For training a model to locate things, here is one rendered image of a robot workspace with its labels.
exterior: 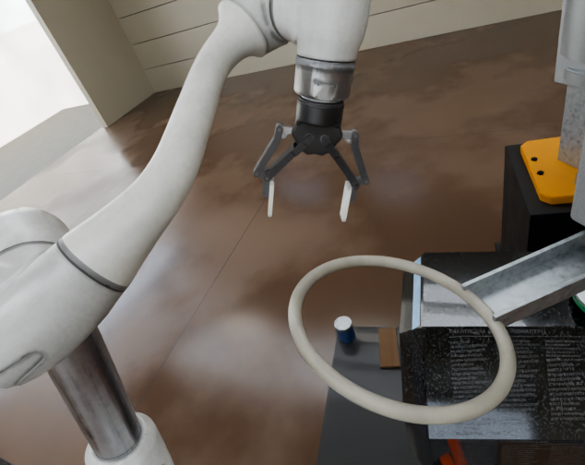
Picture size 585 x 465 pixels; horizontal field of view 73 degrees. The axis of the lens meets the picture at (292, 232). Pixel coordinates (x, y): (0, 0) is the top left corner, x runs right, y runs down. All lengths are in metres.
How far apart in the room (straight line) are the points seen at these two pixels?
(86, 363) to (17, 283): 0.29
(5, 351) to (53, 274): 0.10
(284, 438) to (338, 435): 0.28
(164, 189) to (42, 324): 0.20
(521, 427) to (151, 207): 1.23
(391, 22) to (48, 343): 6.99
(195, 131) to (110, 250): 0.19
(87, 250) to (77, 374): 0.34
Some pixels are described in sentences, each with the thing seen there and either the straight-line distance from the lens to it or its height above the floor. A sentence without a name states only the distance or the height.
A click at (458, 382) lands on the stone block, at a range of 1.40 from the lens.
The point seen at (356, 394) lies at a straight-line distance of 0.76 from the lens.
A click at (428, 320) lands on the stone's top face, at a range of 1.38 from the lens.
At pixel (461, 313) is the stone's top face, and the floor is 0.85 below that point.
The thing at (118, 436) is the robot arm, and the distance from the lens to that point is 0.96.
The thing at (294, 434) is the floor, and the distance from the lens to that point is 2.23.
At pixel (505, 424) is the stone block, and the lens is 1.44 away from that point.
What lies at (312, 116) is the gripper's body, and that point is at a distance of 0.63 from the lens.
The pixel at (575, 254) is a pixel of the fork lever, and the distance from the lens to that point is 1.25.
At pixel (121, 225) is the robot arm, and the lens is 0.51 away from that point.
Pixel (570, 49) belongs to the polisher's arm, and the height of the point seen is 1.31.
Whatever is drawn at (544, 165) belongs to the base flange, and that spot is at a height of 0.78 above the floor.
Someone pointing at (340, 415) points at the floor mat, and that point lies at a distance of 2.19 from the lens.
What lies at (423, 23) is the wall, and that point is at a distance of 7.21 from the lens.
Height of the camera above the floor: 1.95
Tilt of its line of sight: 36 degrees down
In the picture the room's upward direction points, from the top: 20 degrees counter-clockwise
